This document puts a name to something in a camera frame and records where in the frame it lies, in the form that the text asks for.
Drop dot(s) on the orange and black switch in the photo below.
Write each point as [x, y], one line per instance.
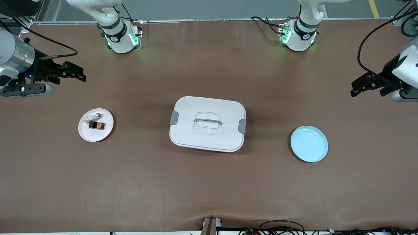
[98, 125]

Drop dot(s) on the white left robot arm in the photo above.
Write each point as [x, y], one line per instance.
[302, 39]

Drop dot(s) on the aluminium table edge rail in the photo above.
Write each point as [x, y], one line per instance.
[212, 20]

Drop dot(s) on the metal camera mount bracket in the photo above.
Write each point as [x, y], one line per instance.
[210, 227]

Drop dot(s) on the white switch with green button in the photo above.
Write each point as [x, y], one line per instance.
[97, 115]

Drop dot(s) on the aluminium frame profile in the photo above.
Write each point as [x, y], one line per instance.
[396, 20]
[26, 23]

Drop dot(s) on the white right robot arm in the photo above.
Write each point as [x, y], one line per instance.
[119, 40]

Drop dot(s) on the pink round plate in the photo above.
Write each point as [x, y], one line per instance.
[96, 135]

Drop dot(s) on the brown table cover sheet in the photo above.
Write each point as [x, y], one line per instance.
[209, 189]

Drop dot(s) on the light blue round plate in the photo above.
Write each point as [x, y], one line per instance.
[308, 145]

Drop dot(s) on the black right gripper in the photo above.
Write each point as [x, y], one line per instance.
[40, 69]

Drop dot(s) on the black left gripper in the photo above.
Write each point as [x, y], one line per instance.
[386, 74]

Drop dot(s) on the white lidded storage box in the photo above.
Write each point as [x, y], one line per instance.
[209, 138]

